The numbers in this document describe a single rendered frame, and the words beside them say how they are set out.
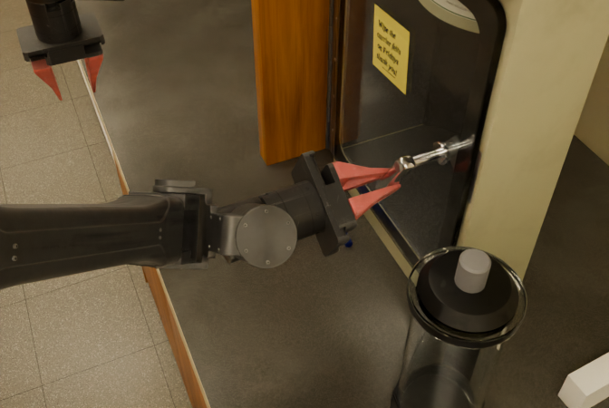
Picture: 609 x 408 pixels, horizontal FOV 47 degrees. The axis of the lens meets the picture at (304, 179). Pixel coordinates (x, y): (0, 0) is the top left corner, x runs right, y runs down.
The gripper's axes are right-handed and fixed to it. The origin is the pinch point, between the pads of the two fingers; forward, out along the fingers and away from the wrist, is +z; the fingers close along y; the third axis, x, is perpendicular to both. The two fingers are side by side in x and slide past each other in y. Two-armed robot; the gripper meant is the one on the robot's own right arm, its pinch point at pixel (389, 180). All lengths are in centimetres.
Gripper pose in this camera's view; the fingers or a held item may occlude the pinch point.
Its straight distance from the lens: 77.3
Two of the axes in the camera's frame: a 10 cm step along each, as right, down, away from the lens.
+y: -3.6, -9.0, 2.4
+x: -2.0, 3.3, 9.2
